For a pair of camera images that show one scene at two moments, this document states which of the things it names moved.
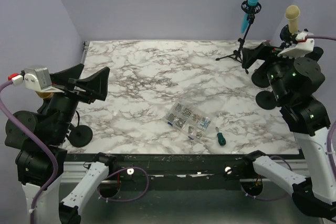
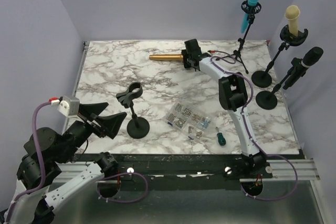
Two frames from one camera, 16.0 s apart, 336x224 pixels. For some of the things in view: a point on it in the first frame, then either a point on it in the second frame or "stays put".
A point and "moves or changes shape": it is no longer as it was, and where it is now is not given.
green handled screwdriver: [220, 137] stays put
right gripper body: [270, 54] to [186, 59]
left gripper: [96, 85] to [110, 124]
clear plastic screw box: [188, 122] stays put
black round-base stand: [266, 100] stays put
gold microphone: [44, 94] to [167, 57]
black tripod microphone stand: [251, 11] stays put
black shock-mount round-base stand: [260, 78] stays put
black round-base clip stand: [81, 136] moves or changes shape
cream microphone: [292, 13] stays put
